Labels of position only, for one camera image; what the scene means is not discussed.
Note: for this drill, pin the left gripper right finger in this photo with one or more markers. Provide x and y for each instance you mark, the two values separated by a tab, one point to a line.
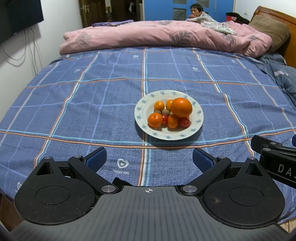
213	170

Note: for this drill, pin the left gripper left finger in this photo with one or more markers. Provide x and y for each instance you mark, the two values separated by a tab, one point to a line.
85	168

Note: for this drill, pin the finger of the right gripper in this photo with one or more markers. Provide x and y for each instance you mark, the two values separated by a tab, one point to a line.
258	143
294	140

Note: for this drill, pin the red cherry tomato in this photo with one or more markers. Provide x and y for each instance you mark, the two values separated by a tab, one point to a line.
184	122
165	119

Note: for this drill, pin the large orange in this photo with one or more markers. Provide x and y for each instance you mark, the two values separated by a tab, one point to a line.
181	107

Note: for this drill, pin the small tangerine with stem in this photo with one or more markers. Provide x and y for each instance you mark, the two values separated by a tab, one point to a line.
168	104

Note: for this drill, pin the grey blue blanket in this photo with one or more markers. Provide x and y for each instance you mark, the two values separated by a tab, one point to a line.
275	66

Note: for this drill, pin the white floral plate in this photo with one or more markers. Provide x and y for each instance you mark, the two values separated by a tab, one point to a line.
168	115

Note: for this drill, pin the blue plaid bed sheet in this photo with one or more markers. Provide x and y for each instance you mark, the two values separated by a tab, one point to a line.
86	100

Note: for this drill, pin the wooden headboard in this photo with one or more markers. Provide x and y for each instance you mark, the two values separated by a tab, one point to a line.
287	50

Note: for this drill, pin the pink quilt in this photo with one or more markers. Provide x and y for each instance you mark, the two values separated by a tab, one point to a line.
247	40

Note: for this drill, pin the brown pillow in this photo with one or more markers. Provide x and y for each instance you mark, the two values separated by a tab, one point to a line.
278	31

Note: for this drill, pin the black clothing pile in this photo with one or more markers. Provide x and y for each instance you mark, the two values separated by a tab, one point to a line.
235	17

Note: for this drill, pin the person lying in bed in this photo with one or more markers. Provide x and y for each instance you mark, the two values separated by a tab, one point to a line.
199	16

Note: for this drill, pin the purple folded cloth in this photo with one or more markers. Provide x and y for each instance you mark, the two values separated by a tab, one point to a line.
112	24

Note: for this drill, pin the brown wooden door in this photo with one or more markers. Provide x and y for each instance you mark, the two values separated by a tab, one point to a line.
92	11

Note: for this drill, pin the blue wardrobe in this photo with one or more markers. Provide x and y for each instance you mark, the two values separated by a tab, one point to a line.
180	10

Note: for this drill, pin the black wall television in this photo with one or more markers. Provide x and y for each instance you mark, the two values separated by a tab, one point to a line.
17	15

